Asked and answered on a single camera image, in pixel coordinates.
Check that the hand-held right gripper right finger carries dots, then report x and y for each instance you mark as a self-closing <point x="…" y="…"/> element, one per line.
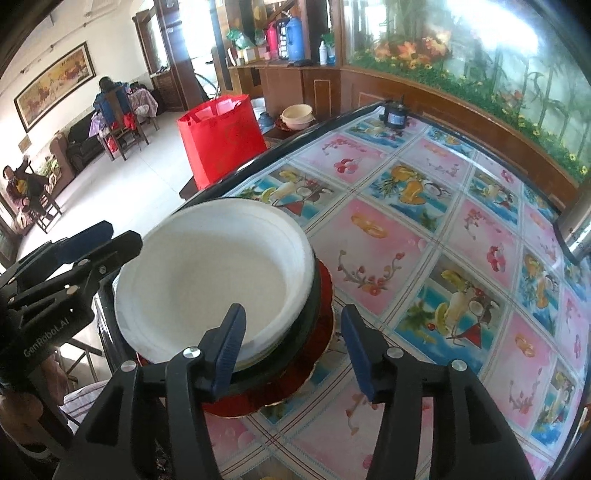
<point x="360" y="350"/>

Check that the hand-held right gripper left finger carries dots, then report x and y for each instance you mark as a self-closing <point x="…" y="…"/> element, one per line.
<point x="228" y="350"/>

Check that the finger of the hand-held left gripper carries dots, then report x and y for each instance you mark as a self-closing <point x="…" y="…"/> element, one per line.
<point x="120" y="251"/>
<point x="83" y="242"/>

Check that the white bowl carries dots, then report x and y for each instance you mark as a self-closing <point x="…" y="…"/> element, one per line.
<point x="207" y="277"/>
<point x="263" y="360"/>

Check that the red plate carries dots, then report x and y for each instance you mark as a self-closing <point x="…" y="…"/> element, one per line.
<point x="286" y="392"/>

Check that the person's left hand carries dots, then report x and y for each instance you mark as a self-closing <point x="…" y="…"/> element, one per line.
<point x="21" y="413"/>

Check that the wooden chair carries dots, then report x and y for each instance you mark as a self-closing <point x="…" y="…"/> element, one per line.
<point x="48" y="212"/>
<point x="127" y="134"/>

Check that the person's patterned clothing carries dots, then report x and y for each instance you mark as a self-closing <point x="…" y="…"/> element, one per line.
<point x="85" y="399"/>

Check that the brown armchair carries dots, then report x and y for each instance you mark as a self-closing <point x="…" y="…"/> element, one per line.
<point x="62" y="161"/>

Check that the dark sofa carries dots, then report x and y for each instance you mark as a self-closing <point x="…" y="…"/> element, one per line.
<point x="85" y="143"/>

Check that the red paper bag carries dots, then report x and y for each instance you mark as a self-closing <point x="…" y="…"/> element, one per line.
<point x="221" y="143"/>

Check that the tall wooden cabinet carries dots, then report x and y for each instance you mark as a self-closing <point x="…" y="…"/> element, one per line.
<point x="166" y="87"/>

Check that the cream basin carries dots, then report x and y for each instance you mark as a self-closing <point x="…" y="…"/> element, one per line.
<point x="298" y="115"/>

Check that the black cylindrical device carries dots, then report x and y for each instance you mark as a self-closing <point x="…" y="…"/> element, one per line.
<point x="395" y="117"/>

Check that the green plastic bag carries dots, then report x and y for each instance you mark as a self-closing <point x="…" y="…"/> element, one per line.
<point x="240" y="39"/>

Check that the steel thermos jug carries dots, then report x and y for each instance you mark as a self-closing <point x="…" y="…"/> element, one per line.
<point x="577" y="230"/>

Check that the pink bottle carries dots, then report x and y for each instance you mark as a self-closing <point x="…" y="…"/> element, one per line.
<point x="272" y="41"/>

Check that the blue thermos jug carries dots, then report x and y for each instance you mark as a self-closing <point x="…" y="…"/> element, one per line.
<point x="294" y="39"/>

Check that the white plastic bottle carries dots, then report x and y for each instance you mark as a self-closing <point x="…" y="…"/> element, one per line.
<point x="323" y="53"/>

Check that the flower mural glass panel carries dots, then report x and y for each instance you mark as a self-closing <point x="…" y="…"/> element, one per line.
<point x="461" y="46"/>

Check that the framed wall painting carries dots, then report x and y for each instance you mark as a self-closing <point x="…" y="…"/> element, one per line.
<point x="53" y="85"/>

